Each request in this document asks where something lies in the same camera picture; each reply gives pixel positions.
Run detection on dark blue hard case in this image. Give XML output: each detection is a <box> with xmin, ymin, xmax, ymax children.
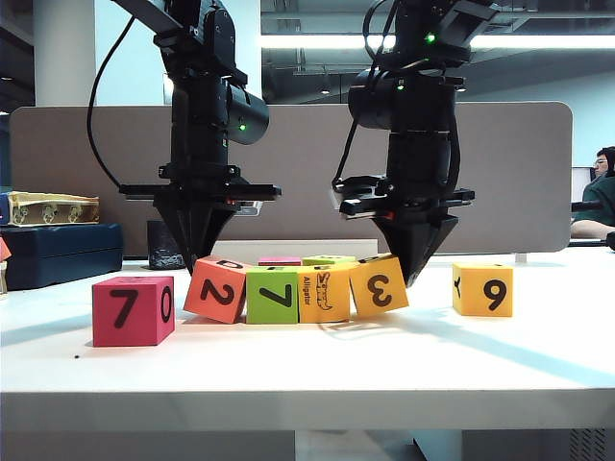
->
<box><xmin>0</xmin><ymin>223</ymin><xmax>125</xmax><ymax>293</ymax></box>

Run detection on gold ornate gift box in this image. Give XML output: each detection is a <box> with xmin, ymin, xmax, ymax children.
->
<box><xmin>8</xmin><ymin>191</ymin><xmax>101</xmax><ymax>228</ymax></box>

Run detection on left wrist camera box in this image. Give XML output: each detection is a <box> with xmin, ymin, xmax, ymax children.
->
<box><xmin>229</xmin><ymin>198</ymin><xmax>265</xmax><ymax>216</ymax></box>

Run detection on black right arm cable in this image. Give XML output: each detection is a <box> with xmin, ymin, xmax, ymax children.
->
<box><xmin>332</xmin><ymin>0</ymin><xmax>400</xmax><ymax>189</ymax></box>

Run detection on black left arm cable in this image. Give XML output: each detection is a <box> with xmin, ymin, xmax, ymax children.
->
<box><xmin>86</xmin><ymin>13</ymin><xmax>135</xmax><ymax>191</ymax></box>

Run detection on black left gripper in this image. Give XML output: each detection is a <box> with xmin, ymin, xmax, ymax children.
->
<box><xmin>117</xmin><ymin>142</ymin><xmax>283</xmax><ymax>275</ymax></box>

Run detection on large pink block 7 0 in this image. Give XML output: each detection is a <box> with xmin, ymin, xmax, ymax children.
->
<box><xmin>91</xmin><ymin>276</ymin><xmax>176</xmax><ymax>349</ymax></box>

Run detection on yellow foam block Y 9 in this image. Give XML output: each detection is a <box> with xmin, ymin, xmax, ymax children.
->
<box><xmin>451</xmin><ymin>261</ymin><xmax>515</xmax><ymax>319</ymax></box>

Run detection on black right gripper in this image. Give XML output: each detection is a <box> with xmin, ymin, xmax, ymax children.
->
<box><xmin>372</xmin><ymin>132</ymin><xmax>477</xmax><ymax>289</ymax></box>

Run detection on green foam block N 7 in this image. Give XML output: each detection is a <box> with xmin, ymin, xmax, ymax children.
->
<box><xmin>302</xmin><ymin>255</ymin><xmax>357</xmax><ymax>267</ymax></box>

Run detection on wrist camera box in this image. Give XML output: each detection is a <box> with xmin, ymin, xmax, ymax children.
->
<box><xmin>229</xmin><ymin>198</ymin><xmax>265</xmax><ymax>216</ymax></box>
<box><xmin>329</xmin><ymin>175</ymin><xmax>393</xmax><ymax>222</ymax></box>

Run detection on yellow foam block Alligator 6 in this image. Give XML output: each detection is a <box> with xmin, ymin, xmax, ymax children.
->
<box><xmin>297</xmin><ymin>267</ymin><xmax>353</xmax><ymax>325</ymax></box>

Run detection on yellow foam block 3 T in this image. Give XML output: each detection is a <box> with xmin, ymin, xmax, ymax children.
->
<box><xmin>347</xmin><ymin>255</ymin><xmax>410</xmax><ymax>319</ymax></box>

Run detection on brown grey desk divider panel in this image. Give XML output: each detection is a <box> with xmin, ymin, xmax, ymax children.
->
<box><xmin>9</xmin><ymin>102</ymin><xmax>574</xmax><ymax>255</ymax></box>

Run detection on orange foam block number 2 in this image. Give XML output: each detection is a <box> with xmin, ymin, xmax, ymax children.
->
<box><xmin>183</xmin><ymin>255</ymin><xmax>255</xmax><ymax>327</ymax></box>

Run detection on seated person in dark top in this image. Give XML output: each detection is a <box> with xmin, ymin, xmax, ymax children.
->
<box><xmin>571</xmin><ymin>146</ymin><xmax>615</xmax><ymax>240</ymax></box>

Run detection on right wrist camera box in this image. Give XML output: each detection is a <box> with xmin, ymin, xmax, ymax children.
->
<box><xmin>329</xmin><ymin>175</ymin><xmax>393</xmax><ymax>222</ymax></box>

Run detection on background computer monitor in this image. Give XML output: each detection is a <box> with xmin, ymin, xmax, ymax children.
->
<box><xmin>571</xmin><ymin>167</ymin><xmax>593</xmax><ymax>205</ymax></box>

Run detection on white round column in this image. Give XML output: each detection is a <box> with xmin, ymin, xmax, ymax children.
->
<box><xmin>33</xmin><ymin>0</ymin><xmax>98</xmax><ymax>109</ymax></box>

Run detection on green foam block Duck 7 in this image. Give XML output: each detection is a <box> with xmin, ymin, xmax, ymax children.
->
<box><xmin>245</xmin><ymin>266</ymin><xmax>301</xmax><ymax>326</ymax></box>

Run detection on black mug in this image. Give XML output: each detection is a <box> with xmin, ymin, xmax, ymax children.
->
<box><xmin>146</xmin><ymin>220</ymin><xmax>186</xmax><ymax>270</ymax></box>

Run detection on dark grey vented cabinet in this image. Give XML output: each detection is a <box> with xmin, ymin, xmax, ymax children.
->
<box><xmin>460</xmin><ymin>428</ymin><xmax>615</xmax><ymax>461</ymax></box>

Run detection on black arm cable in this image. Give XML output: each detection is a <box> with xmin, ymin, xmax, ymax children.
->
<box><xmin>332</xmin><ymin>0</ymin><xmax>400</xmax><ymax>189</ymax></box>
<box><xmin>86</xmin><ymin>13</ymin><xmax>135</xmax><ymax>191</ymax></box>

